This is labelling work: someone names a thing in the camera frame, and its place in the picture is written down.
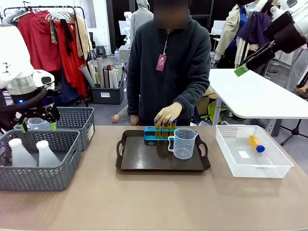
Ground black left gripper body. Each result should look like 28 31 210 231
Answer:
10 88 49 114

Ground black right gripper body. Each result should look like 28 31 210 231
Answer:
263 10 308 54

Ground clear plastic measuring jug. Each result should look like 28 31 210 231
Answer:
167 127 199 160

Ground person's right forearm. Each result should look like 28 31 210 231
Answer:
127 90 141 117

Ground person's left forearm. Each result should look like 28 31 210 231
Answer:
176 78 211 114

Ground person's left hand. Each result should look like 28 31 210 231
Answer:
154 102 183 124

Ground clear plastic beaker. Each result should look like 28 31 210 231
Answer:
26 117 52 132

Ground small grey plastic basket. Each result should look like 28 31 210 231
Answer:
53 106 96 153

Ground white conical flask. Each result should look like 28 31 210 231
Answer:
36 140 62 167
8 138 38 168

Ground mannequin in beige coat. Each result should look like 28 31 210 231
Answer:
214 0 251 69

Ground white standing table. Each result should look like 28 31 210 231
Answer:
208 68 308 127

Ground long red dress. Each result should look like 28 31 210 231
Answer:
55 21 88 97

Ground dark grey storage bin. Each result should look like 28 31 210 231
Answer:
90 76 126 105

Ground large grey plastic basket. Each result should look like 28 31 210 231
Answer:
0 129 82 192

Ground red hooded garment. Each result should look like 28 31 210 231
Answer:
17 11 62 73

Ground cream paper roll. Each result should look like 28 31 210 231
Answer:
87 60 100 85

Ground pale grey paper roll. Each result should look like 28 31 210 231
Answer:
96 57 106 89

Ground brown paper roll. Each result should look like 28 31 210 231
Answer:
103 68 110 89

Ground lime green object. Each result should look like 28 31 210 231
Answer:
207 101 218 122

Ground cardboard box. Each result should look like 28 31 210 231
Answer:
196 90 218 116

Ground white paper roll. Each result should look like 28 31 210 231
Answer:
108 69 119 89

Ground black hanging scarf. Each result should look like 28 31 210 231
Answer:
59 19 74 58

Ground black step stool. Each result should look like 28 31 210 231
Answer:
96 45 107 59

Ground black floor stand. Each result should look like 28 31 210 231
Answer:
281 117 308 146

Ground beige hanging garment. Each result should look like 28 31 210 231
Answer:
71 14 93 61

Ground grey hanging garment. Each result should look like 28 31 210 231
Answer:
1 10 20 27

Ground person in dark fleece jacket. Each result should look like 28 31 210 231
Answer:
127 0 212 127

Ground maroon hang tag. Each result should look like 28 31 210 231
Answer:
155 53 167 72

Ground blue test tube rack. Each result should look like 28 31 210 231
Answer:
143 126 180 147

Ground dark brown serving tray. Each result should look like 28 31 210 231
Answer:
115 129 212 172

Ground black metal clothes rack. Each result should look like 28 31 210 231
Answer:
3 6 89 108

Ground white plastic mesh basket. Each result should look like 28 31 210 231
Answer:
215 125 295 179

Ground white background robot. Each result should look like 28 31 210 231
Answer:
123 10 134 45

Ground mannequin in grey hoodie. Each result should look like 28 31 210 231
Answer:
130 0 154 47

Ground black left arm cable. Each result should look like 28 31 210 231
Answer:
0 89 49 132

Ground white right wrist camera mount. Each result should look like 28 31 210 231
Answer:
269 0 293 21

